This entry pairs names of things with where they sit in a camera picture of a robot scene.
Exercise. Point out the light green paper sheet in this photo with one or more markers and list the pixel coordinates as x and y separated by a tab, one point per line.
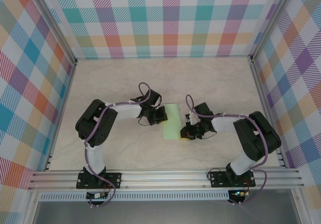
173	123

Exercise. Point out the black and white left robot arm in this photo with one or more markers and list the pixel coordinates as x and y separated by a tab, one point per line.
96	156

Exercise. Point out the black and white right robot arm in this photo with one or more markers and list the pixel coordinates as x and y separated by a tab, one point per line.
250	138

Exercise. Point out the circuit board with green light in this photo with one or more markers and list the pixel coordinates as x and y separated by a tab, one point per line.
239	193

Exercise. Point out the small black circuit board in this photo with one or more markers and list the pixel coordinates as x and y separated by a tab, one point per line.
96	196

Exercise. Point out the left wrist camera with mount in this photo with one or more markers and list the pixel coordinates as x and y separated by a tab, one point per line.
158	106

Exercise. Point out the aluminium mounting rail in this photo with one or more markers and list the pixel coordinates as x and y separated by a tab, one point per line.
163	178

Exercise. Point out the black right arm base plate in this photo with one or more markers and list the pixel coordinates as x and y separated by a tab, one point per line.
218	180

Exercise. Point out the aluminium table side rail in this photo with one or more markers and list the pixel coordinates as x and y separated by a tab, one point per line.
266	108

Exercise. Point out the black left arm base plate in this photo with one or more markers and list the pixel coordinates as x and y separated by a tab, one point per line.
114	178

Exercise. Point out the aluminium frame post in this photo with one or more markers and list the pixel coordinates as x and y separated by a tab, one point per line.
271	20
61	33

